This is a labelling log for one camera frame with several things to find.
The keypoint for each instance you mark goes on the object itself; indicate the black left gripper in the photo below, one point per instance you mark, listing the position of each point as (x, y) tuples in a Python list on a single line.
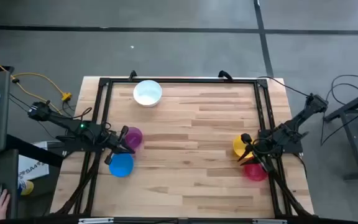
[(115, 144)]

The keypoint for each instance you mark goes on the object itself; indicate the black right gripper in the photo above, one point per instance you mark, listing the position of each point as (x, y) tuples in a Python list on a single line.
[(259, 146)]

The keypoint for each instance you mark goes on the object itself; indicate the yellow bowl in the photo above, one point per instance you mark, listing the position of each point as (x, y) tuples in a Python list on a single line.
[(238, 146)]

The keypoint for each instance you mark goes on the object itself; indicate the blue bowl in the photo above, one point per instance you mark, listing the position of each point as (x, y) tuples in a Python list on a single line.
[(121, 166)]

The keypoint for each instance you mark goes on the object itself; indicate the purple translucent bowl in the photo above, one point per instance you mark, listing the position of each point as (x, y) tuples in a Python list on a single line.
[(134, 137)]

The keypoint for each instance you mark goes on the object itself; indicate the red translucent bowl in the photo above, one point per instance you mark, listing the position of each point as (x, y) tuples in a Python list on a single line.
[(253, 172)]

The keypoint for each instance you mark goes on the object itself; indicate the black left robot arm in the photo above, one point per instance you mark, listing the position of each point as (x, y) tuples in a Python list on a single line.
[(64, 121)]

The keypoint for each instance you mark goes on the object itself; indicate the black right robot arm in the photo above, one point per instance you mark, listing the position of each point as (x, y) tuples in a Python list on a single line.
[(294, 119)]

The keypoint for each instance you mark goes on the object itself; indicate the white bowl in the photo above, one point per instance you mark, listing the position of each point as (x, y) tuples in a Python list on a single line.
[(148, 93)]

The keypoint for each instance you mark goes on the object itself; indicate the yellow plug connector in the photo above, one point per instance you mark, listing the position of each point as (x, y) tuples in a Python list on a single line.
[(66, 96)]

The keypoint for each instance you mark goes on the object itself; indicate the black beam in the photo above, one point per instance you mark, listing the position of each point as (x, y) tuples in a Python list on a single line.
[(33, 151)]

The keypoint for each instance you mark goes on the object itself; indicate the white printed SA4 box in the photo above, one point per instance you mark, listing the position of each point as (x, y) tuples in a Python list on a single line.
[(31, 165)]

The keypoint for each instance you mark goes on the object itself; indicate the yellow and blue package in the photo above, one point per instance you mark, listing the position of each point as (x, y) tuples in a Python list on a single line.
[(26, 188)]

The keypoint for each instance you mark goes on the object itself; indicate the black desk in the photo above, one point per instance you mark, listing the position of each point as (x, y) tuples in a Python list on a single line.
[(11, 168)]

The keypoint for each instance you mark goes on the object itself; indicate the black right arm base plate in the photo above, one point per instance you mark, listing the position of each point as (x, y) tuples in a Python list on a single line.
[(294, 147)]

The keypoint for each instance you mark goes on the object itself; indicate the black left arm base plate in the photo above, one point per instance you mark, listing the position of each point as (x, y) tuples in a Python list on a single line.
[(73, 147)]

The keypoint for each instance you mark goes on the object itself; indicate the silver bracket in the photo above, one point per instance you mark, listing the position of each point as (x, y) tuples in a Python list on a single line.
[(269, 221), (95, 220)]

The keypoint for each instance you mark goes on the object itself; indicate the black frame clamp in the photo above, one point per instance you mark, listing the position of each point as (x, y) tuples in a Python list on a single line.
[(225, 74), (132, 74)]

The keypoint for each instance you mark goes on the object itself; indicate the black aluminium frame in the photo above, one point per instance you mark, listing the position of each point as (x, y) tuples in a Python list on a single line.
[(197, 81)]

